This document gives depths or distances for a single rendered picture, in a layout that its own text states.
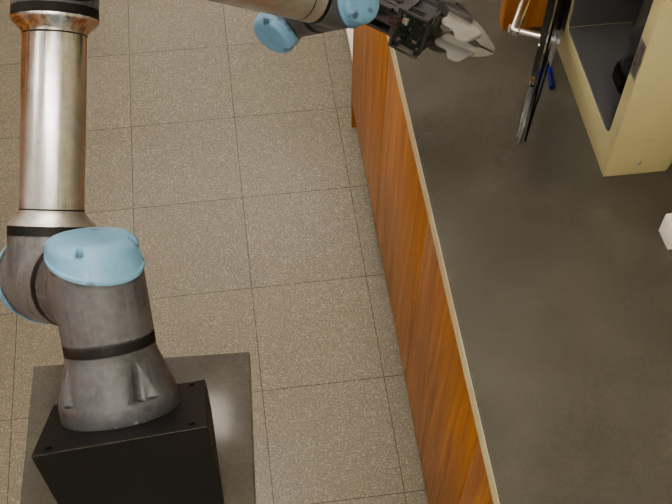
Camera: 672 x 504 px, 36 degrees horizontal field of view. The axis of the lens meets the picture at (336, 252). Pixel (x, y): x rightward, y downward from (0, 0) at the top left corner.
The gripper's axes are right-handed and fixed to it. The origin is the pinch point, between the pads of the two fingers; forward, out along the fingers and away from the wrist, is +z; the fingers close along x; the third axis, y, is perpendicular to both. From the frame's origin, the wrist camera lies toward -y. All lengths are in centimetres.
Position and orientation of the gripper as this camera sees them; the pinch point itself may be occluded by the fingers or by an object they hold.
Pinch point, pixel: (488, 46)
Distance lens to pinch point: 168.0
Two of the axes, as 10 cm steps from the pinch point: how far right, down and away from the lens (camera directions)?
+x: 2.2, -7.0, -6.8
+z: 8.6, 4.7, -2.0
